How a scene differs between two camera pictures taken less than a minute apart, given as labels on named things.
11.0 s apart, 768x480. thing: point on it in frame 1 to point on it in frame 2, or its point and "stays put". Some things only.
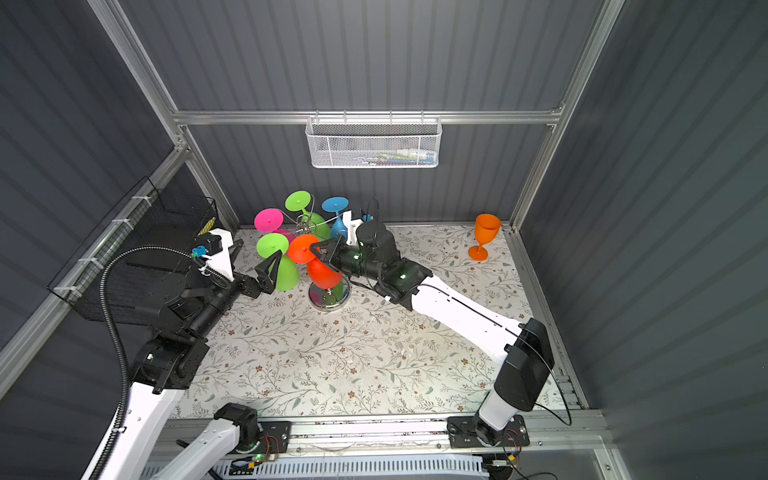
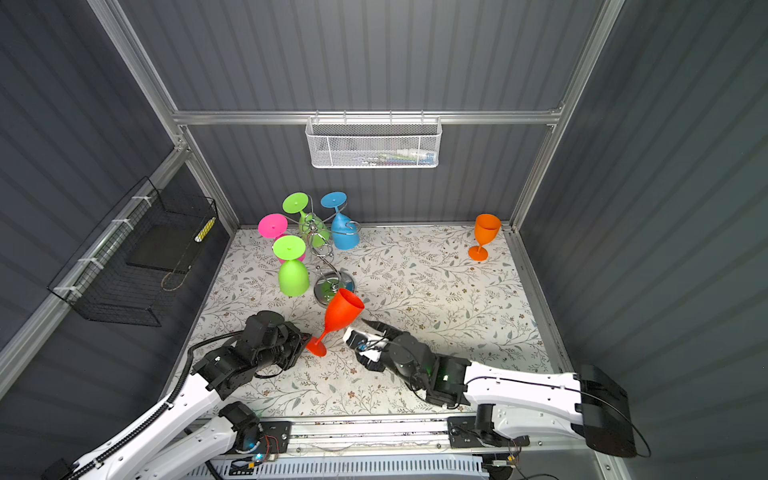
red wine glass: [320, 275] to [342, 310]
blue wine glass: [337, 204] stays put
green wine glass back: [299, 201] stays put
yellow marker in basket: [207, 227] stays put
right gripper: [338, 246] to [389, 332]
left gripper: [252, 289] to [298, 337]
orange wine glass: [487, 227] stays put
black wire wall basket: [141, 241] stays put
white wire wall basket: [374, 142] stays put
